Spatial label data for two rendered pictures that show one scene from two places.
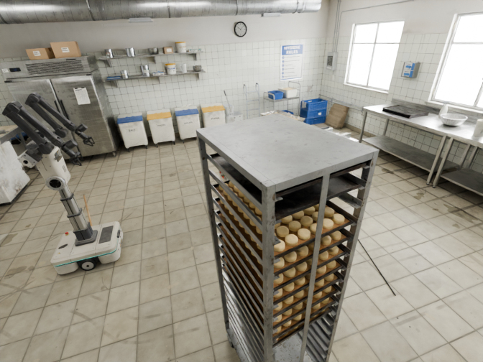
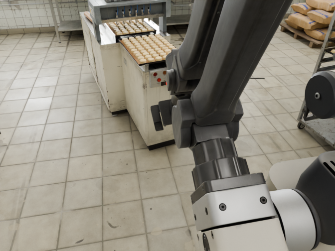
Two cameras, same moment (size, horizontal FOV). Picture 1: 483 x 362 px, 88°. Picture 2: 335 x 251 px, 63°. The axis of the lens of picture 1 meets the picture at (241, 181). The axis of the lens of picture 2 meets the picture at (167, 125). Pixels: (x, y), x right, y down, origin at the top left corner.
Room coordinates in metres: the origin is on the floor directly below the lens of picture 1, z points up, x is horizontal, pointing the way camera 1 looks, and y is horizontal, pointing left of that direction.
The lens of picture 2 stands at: (2.53, 2.18, 1.74)
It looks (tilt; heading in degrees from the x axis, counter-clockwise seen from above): 36 degrees down; 275
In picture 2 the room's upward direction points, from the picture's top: straight up
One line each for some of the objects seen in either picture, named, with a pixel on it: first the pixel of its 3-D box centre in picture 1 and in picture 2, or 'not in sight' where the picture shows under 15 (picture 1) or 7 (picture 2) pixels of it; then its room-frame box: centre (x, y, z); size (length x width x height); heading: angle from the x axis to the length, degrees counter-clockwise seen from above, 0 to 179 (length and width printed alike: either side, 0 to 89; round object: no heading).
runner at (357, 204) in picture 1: (305, 173); not in sight; (1.09, -0.32, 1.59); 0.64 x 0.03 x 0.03; 26
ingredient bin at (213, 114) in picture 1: (213, 121); not in sight; (6.37, 0.62, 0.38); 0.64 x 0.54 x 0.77; 13
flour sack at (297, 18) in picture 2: not in sight; (307, 20); (0.39, -3.21, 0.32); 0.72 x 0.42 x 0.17; 110
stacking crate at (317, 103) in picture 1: (313, 104); not in sight; (6.96, -2.12, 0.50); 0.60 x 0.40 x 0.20; 108
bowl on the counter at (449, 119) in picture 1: (452, 120); not in sight; (3.64, -3.25, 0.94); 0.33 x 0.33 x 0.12
